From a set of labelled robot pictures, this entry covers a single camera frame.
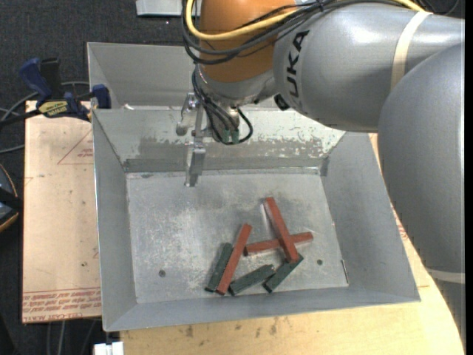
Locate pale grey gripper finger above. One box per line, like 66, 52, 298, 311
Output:
184, 149, 196, 188
191, 142, 206, 186

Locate grey metal bin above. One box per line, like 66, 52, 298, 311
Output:
86, 41, 421, 333

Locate red-brown flat block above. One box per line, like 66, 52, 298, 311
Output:
242, 231, 315, 257
215, 223, 253, 296
262, 197, 301, 266

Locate dark green flat block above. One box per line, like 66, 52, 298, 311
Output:
228, 263, 276, 297
205, 242, 235, 294
262, 253, 305, 294

